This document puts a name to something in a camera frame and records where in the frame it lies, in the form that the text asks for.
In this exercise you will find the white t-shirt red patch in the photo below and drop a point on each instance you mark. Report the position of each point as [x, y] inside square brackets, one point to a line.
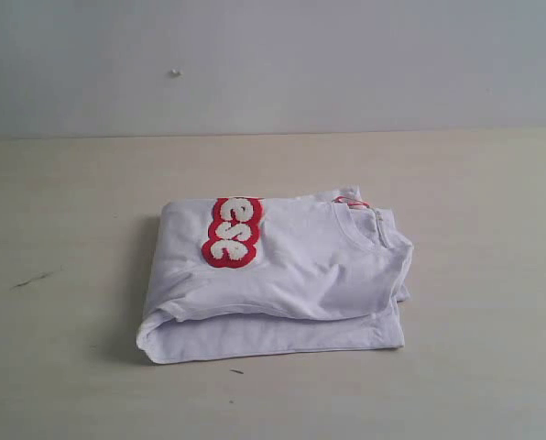
[245, 276]

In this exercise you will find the orange neck label tag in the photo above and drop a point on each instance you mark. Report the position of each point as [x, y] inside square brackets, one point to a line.
[352, 203]

